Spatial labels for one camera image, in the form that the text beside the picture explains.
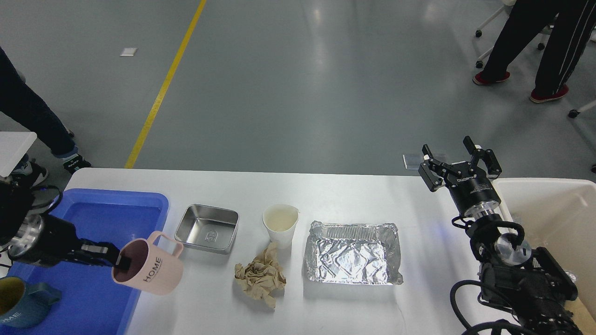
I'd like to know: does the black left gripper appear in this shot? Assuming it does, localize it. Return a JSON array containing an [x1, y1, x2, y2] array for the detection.
[[28, 215, 132, 271]]

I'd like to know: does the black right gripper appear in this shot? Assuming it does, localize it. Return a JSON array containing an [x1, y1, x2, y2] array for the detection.
[[419, 136, 502, 218]]

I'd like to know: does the pink HOME mug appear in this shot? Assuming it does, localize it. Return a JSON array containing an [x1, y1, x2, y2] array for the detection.
[[111, 231, 184, 295]]

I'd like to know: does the square stainless steel tray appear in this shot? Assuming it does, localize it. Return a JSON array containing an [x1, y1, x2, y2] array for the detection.
[[175, 204, 239, 255]]

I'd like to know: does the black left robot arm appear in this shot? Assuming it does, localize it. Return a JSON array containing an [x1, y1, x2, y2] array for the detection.
[[0, 182, 132, 271]]

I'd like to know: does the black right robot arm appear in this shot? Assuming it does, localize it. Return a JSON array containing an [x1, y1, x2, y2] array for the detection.
[[419, 136, 582, 335]]

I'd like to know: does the blue plastic tray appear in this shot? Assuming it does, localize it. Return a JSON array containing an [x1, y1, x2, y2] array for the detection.
[[0, 188, 169, 335]]

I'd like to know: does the clear floor plate left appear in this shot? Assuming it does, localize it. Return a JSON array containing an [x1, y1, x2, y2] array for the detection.
[[402, 154, 424, 170]]

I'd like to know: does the blue HOME mug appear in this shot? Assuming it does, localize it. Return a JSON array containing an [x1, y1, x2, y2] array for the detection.
[[0, 276, 62, 328]]

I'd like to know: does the white plastic bin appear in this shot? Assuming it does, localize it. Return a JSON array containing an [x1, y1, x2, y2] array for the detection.
[[494, 178, 596, 335]]

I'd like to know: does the aluminium foil container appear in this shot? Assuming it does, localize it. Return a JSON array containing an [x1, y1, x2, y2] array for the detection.
[[305, 221, 404, 285]]

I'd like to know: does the white side table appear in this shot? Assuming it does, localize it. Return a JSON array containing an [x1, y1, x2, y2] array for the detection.
[[0, 131, 38, 177]]

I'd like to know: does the crumpled brown paper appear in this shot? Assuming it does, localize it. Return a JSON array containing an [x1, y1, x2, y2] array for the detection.
[[234, 242, 286, 309]]

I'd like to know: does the white paper cup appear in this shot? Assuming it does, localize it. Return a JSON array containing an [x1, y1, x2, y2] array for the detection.
[[262, 204, 300, 249]]

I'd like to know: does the white office chair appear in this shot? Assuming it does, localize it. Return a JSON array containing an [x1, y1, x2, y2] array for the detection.
[[473, 0, 553, 69]]

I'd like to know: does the person in dark jeans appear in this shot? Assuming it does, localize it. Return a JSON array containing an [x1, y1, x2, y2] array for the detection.
[[0, 50, 92, 174]]

